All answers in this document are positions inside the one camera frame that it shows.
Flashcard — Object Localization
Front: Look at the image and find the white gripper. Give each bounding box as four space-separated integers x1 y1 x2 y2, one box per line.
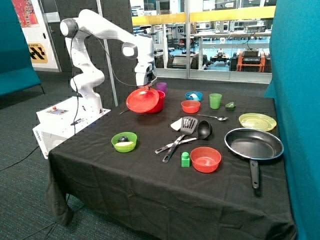
134 62 157 91

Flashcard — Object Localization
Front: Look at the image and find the black slotted spatula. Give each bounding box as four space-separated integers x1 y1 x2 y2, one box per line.
162 116 198 163

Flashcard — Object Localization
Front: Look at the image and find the large red bowl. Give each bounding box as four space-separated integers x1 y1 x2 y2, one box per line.
147 90 166 113

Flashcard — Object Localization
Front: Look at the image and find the teal partition wall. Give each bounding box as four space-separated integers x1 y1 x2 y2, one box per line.
265 0 320 240

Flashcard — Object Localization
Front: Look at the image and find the white banana slice toy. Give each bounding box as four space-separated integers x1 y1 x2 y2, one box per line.
115 141 134 147

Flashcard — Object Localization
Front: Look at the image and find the green plastic cup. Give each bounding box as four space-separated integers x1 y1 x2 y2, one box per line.
209 93 222 110

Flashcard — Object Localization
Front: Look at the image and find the blue plastic bowl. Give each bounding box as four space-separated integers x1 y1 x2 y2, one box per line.
185 91 203 102

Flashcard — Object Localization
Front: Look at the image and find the red plastic plate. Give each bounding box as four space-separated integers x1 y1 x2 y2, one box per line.
126 88 160 113

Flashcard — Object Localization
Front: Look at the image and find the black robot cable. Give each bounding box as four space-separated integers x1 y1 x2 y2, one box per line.
69 28 151 136

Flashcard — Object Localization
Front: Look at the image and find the black frying pan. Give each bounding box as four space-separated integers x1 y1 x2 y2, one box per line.
224 128 284 190

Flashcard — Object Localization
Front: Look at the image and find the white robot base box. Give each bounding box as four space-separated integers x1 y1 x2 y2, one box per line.
32 96 110 159

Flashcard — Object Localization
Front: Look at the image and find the purple plastic cup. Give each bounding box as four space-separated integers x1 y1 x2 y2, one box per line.
156 82 167 94

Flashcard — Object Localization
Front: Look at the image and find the green plastic bowl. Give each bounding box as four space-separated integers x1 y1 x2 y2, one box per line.
111 131 138 153

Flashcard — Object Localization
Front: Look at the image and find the teal sofa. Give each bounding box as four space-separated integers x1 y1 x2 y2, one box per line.
0 0 42 96

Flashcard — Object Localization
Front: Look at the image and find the silver metal spoon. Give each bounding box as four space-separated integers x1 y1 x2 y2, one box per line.
197 113 229 121

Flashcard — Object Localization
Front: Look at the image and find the orange bowl front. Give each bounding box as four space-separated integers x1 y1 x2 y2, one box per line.
190 146 222 173

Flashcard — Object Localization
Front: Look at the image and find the white sponge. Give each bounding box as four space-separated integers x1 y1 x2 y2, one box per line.
170 118 182 131

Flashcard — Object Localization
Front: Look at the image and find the green toy block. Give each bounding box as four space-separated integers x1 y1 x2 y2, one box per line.
181 151 190 168

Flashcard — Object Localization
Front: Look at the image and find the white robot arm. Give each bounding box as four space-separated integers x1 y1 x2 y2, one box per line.
60 9 160 113

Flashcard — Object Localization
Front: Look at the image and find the black tablecloth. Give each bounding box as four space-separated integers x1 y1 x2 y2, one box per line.
45 89 297 240

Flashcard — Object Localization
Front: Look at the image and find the black ladle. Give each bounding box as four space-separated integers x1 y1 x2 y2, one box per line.
154 120 213 154

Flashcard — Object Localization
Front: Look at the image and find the green toy pepper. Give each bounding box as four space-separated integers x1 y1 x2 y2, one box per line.
225 102 237 111

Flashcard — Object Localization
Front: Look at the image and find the dark plum toy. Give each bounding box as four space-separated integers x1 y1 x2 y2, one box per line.
117 135 130 143

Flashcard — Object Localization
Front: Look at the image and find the small orange bowl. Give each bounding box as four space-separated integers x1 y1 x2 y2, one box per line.
181 100 201 114

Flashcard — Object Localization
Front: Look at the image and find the yellow plastic plate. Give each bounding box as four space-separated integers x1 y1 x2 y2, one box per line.
238 113 277 132

